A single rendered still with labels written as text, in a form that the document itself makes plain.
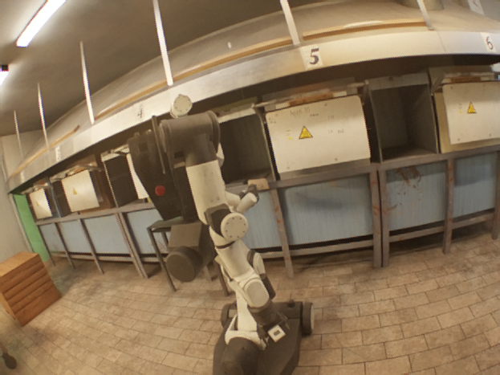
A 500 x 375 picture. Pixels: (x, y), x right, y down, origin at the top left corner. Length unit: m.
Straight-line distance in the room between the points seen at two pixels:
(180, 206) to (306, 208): 1.23
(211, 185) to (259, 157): 1.75
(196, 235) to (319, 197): 1.21
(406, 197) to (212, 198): 1.58
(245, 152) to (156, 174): 1.69
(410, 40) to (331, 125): 0.74
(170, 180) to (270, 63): 0.92
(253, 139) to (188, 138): 1.76
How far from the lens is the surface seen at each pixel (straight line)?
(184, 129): 0.63
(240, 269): 0.74
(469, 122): 1.91
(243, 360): 1.16
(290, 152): 1.57
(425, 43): 1.61
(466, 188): 2.21
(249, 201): 1.32
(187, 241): 0.80
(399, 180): 1.90
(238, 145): 2.40
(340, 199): 1.84
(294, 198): 1.83
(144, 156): 0.78
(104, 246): 3.22
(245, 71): 1.45
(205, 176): 0.63
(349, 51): 1.44
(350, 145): 1.57
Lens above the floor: 1.23
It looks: 13 degrees down
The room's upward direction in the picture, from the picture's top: 14 degrees counter-clockwise
